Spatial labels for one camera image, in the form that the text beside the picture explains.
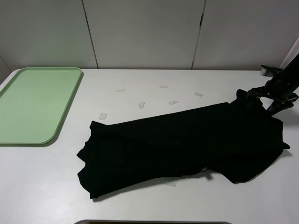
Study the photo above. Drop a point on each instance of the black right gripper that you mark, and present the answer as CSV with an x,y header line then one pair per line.
x,y
282,94

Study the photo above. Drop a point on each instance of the black short sleeve shirt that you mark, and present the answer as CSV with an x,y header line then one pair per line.
x,y
238,140

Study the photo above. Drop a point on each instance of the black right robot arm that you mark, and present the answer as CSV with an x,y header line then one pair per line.
x,y
290,73

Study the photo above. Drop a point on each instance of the light green plastic tray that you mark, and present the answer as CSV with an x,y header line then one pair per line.
x,y
34,103

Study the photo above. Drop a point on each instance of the clear tape marker centre right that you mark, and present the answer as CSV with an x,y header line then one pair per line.
x,y
172,102

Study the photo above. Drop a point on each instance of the clear tape marker middle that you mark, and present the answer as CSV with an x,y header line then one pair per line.
x,y
141,105

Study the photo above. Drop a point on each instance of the clear tape marker bottom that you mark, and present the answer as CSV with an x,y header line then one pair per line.
x,y
170,183

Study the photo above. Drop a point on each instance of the clear tape marker far left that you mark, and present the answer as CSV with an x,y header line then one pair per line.
x,y
103,116

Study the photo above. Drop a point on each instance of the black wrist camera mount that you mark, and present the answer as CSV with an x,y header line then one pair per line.
x,y
270,71

